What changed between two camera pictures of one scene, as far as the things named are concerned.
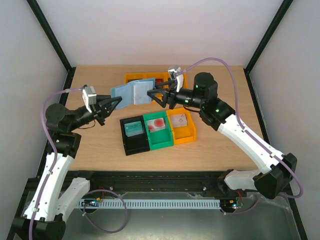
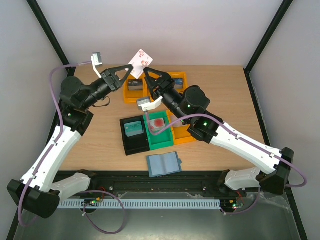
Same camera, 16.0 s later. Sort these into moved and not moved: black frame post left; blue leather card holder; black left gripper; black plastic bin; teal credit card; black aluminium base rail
Moved: blue leather card holder; black left gripper
Not moved: black frame post left; black plastic bin; teal credit card; black aluminium base rail
